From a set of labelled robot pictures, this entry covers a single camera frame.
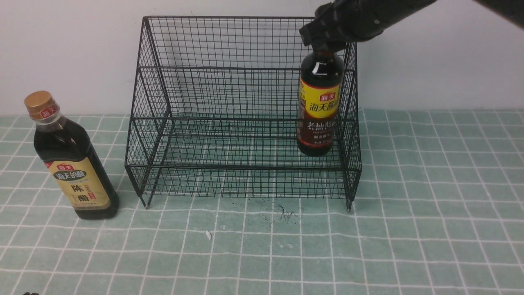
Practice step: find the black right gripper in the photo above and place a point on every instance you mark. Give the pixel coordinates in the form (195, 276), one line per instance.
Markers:
(330, 30)

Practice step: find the soy sauce bottle red neck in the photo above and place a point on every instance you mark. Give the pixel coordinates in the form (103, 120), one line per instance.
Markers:
(321, 76)

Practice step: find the vinegar bottle gold cap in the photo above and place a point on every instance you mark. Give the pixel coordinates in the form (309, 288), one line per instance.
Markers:
(68, 153)

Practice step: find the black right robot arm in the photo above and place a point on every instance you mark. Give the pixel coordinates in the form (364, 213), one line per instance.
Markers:
(373, 17)

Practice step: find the green checked tablecloth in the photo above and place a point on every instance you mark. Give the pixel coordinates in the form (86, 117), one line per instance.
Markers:
(438, 211)

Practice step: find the black wire mesh rack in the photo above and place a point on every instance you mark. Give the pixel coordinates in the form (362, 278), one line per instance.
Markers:
(215, 112)

